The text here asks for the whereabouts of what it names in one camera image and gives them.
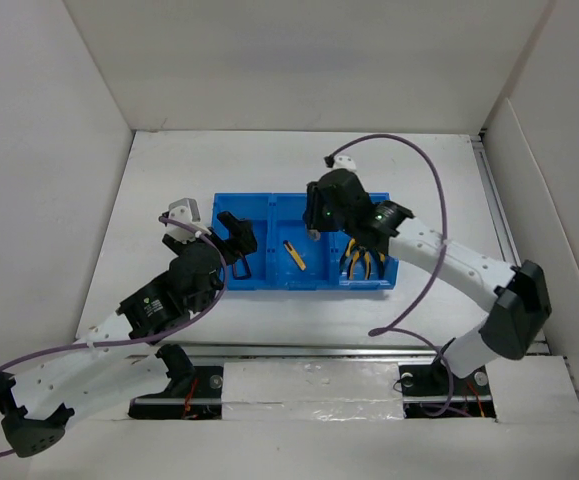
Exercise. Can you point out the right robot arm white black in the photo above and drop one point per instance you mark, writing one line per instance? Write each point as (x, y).
(514, 298)

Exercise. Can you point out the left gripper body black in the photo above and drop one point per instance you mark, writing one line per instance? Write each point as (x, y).
(228, 252)

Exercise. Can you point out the blue bin left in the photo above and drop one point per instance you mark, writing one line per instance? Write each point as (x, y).
(253, 207)

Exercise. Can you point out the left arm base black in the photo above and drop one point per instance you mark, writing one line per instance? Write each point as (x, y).
(193, 392)

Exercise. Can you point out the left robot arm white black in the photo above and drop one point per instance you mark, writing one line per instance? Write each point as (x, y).
(45, 393)

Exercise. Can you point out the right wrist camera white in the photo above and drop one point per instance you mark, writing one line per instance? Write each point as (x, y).
(340, 161)

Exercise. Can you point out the aluminium rail front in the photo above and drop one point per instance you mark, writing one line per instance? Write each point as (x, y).
(245, 351)

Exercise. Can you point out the blue bin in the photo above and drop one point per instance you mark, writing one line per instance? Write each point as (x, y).
(339, 281)
(286, 223)
(253, 207)

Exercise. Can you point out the blue bin right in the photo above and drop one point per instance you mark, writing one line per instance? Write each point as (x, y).
(339, 281)

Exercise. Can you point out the brown hex key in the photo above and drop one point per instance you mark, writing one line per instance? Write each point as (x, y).
(240, 269)

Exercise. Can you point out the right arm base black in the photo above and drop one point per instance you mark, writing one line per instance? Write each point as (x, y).
(427, 394)

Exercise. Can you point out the silver metal tool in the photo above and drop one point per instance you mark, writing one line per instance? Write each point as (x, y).
(313, 234)

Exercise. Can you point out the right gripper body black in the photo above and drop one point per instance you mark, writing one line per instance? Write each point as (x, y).
(335, 220)

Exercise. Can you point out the small yellow needle-nose pliers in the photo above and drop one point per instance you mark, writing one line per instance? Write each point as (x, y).
(371, 261)

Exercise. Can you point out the yellow utility knife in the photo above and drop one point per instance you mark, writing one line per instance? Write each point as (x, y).
(298, 260)

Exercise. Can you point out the blue bin middle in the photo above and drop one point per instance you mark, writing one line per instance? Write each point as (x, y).
(286, 223)

